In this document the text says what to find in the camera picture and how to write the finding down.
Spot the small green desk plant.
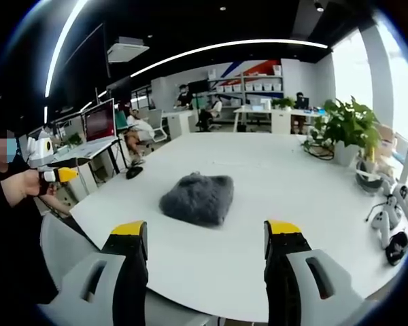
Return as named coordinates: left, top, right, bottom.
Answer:
left=67, top=131, right=85, bottom=147

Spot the person's left hand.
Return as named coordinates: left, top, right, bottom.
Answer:
left=22, top=168, right=58, bottom=198

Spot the green plant in white pot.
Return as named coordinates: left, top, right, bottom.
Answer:
left=301, top=96, right=382, bottom=168

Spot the white mesh office chair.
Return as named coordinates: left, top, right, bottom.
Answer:
left=145, top=108, right=170, bottom=143

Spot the curved ceiling light strip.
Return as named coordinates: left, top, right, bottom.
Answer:
left=44, top=0, right=89, bottom=99
left=129, top=38, right=329, bottom=79

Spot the white monitor with red screen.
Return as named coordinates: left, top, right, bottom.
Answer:
left=82, top=98, right=117, bottom=143

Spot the white hand controller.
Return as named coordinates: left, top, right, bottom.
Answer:
left=366, top=183, right=408, bottom=249

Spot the black strap device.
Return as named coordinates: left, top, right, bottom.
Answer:
left=384, top=230, right=408, bottom=266

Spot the person's torso in black shirt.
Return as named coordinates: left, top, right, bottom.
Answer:
left=0, top=135, right=59, bottom=306

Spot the small potted plant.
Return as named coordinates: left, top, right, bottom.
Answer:
left=270, top=96, right=297, bottom=112

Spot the black cable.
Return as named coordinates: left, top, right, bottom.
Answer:
left=305, top=144, right=335, bottom=161

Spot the grey office chair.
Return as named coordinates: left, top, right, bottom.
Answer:
left=39, top=213, right=103, bottom=293

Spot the ceiling air conditioner unit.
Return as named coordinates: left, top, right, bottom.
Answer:
left=106, top=36, right=151, bottom=65

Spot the white office desk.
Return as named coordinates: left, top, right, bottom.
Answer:
left=49, top=137, right=125, bottom=191

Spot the shelf with white boxes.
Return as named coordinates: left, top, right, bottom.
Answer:
left=206, top=63, right=285, bottom=105

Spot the black monitor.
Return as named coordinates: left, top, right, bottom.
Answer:
left=186, top=79, right=210, bottom=94

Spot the grey fluffy towel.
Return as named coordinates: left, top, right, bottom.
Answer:
left=158, top=172, right=235, bottom=228

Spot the white desk with plants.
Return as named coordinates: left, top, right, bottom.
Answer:
left=232, top=105, right=324, bottom=135

